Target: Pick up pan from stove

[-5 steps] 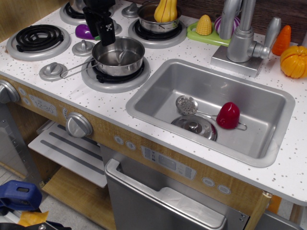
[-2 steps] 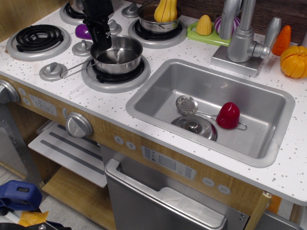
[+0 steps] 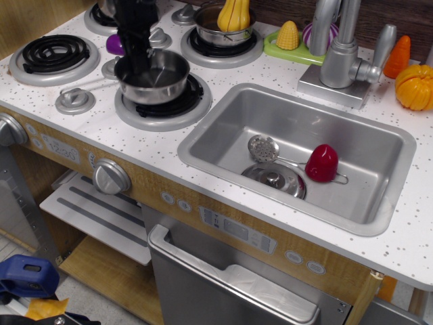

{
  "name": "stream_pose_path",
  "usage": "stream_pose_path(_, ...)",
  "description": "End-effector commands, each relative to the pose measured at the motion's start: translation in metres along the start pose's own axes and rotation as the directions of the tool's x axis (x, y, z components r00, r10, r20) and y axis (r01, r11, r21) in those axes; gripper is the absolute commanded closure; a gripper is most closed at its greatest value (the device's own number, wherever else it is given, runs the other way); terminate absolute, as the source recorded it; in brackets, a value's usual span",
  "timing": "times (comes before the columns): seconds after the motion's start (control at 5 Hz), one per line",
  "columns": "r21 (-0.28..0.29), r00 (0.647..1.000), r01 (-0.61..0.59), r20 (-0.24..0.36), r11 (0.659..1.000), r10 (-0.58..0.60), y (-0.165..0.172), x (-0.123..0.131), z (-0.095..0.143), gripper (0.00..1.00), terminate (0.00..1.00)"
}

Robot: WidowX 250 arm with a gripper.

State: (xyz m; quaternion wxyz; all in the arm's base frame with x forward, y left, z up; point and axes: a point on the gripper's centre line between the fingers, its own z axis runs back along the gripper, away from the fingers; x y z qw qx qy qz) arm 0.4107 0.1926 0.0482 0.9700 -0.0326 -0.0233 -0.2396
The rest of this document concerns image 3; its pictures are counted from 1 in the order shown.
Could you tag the grey stove knob middle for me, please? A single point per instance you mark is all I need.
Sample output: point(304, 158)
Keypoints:
point(107, 69)

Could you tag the yellow toy corn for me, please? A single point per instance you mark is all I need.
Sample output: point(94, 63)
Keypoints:
point(288, 38)

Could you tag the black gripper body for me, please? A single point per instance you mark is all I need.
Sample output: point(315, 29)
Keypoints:
point(135, 17)

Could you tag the white oven shelf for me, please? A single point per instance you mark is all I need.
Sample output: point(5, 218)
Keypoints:
point(114, 220)

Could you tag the steel pot lid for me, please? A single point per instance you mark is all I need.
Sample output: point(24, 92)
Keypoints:
point(279, 177)

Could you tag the orange toy carrot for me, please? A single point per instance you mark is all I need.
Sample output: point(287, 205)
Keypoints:
point(399, 57)

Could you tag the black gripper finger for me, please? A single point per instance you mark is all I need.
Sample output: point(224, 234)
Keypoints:
point(141, 61)
point(128, 47)

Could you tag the front left stove burner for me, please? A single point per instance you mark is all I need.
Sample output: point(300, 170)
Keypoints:
point(54, 60)

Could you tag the back left stove burner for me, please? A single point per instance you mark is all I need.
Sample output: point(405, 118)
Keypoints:
point(100, 24)

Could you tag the grey stove knob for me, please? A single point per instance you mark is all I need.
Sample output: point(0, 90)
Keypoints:
point(159, 39)
point(184, 16)
point(75, 101)
point(107, 69)

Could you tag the yellow toy squash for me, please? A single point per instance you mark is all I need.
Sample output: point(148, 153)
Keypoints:
point(234, 16)

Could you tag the stove burner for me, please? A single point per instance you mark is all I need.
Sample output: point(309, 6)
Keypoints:
point(202, 54)
point(192, 105)
point(100, 24)
point(54, 60)

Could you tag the grey stove knob front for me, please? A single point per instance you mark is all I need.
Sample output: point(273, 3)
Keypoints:
point(75, 101)

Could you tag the grey stove knob back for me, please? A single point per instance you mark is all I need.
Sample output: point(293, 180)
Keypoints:
point(184, 16)

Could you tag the steel pot on back burner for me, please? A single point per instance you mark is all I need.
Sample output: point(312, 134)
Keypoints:
point(206, 25)

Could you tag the blue clamp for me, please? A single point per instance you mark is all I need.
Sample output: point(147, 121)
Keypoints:
point(28, 277)

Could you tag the purple toy eggplant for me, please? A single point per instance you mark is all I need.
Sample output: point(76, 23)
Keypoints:
point(114, 45)

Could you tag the front right stove burner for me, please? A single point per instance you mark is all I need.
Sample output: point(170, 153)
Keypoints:
point(192, 105)

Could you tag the orange toy pumpkin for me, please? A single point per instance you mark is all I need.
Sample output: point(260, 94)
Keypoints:
point(413, 87)

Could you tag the purple white toy onion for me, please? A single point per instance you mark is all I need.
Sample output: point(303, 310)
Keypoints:
point(307, 32)

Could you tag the silver dial at left edge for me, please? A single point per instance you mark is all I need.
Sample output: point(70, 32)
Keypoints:
point(12, 131)

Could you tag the back right stove burner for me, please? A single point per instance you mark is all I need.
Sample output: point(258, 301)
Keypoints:
point(202, 54)

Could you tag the silver oven dial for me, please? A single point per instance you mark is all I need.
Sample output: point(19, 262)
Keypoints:
point(110, 178)

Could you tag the grey dishwasher door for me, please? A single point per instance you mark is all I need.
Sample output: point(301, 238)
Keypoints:
point(201, 280)

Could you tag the red toy pepper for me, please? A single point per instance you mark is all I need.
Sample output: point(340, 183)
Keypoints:
point(322, 165)

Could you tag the steel slotted spoon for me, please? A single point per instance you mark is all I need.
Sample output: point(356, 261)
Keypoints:
point(264, 149)

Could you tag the steel saucepan with wire handle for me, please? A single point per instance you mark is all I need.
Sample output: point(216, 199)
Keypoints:
point(165, 80)

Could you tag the green plastic tray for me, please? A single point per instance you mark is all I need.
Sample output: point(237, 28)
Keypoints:
point(299, 55)

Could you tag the grey stove knob centre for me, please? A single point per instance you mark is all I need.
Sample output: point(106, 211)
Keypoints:
point(159, 39)

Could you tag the silver toy faucet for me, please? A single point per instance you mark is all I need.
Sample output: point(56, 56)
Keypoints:
point(344, 78)

